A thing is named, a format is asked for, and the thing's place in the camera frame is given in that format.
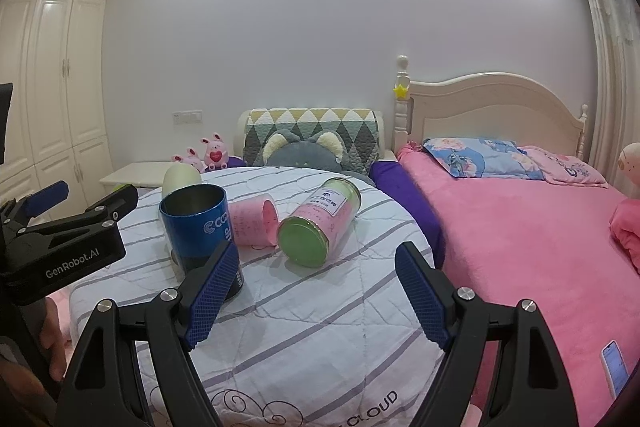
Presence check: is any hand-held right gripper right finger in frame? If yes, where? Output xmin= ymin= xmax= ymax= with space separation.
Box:
xmin=395 ymin=242 xmax=608 ymax=427

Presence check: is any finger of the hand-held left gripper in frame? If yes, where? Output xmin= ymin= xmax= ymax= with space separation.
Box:
xmin=75 ymin=184 xmax=139 ymax=228
xmin=12 ymin=180 xmax=70 ymax=220

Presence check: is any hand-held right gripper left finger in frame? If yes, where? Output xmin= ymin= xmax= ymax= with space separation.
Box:
xmin=52 ymin=239 xmax=241 ymax=427

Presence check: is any pink cup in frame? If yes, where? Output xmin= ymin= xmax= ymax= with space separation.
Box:
xmin=227 ymin=193 xmax=279 ymax=249

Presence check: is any pink can with green lid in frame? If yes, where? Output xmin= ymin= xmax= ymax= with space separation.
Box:
xmin=277 ymin=177 xmax=362 ymax=268

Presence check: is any blue metal cup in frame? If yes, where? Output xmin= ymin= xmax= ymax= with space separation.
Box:
xmin=159 ymin=183 xmax=244 ymax=305

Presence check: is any person's left hand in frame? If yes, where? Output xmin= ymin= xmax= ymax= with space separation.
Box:
xmin=39 ymin=297 xmax=68 ymax=383

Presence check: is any white nightstand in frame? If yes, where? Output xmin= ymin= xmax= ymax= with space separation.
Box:
xmin=99 ymin=162 xmax=176 ymax=194

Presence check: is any pale green egg object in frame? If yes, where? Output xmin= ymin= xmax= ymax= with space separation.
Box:
xmin=162 ymin=162 xmax=202 ymax=200

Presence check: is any small pink bunny toy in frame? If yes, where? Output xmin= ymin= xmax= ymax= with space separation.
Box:
xmin=172 ymin=147 xmax=206 ymax=174

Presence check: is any pink blanket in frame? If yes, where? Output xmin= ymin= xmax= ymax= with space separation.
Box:
xmin=397 ymin=142 xmax=640 ymax=427

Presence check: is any striped white quilt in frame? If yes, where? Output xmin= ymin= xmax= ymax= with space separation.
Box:
xmin=67 ymin=166 xmax=446 ymax=427

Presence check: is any purple bed sheet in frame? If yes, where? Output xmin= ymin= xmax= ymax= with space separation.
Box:
xmin=369 ymin=159 xmax=446 ymax=269

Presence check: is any large pink bunny toy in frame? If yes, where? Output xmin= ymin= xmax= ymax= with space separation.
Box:
xmin=201 ymin=132 xmax=231 ymax=171

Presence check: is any cream wardrobe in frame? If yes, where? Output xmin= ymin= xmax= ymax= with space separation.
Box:
xmin=0 ymin=0 xmax=121 ymax=208

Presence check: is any blue printed pillow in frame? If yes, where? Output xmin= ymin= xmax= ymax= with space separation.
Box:
xmin=422 ymin=137 xmax=546 ymax=182

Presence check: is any grey plush cat toy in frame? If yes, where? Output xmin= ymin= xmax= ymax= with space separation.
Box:
xmin=262 ymin=130 xmax=371 ymax=185

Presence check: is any pink printed pillow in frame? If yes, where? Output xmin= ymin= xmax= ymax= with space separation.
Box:
xmin=517 ymin=146 xmax=608 ymax=188

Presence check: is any white phone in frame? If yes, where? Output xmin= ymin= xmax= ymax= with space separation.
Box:
xmin=600 ymin=340 xmax=632 ymax=400

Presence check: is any cream bed headboard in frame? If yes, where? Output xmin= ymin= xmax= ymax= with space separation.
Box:
xmin=392 ymin=54 xmax=591 ymax=158

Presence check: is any diamond-patterned headboard cover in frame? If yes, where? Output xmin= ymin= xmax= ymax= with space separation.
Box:
xmin=242 ymin=108 xmax=384 ymax=168

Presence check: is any pink plush cushion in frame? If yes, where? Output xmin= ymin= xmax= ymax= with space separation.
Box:
xmin=609 ymin=197 xmax=640 ymax=270

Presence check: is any pale pink plush toy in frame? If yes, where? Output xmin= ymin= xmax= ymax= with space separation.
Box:
xmin=619 ymin=142 xmax=640 ymax=198

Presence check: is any cream curtain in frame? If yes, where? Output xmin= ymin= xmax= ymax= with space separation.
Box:
xmin=575 ymin=0 xmax=640 ymax=198

